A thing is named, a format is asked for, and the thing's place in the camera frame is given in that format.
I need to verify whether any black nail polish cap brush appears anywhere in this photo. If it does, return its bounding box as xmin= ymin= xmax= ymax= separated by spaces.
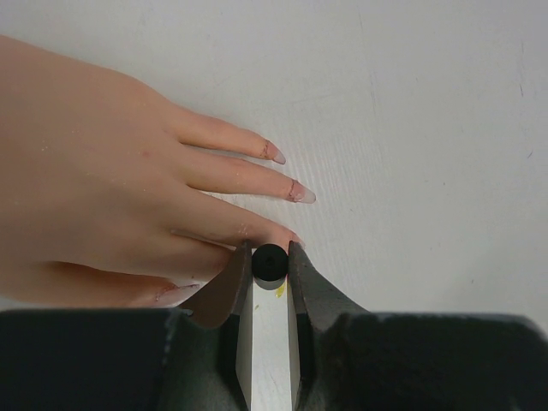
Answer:
xmin=252 ymin=244 xmax=289 ymax=291

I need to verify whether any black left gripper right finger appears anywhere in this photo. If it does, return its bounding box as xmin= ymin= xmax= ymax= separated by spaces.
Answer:
xmin=288 ymin=242 xmax=411 ymax=410

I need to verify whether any mannequin hand with nails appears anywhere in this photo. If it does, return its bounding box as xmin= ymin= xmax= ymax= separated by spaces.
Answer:
xmin=1 ymin=37 xmax=316 ymax=307

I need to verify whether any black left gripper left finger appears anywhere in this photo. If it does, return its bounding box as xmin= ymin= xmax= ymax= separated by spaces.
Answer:
xmin=160 ymin=241 xmax=253 ymax=410

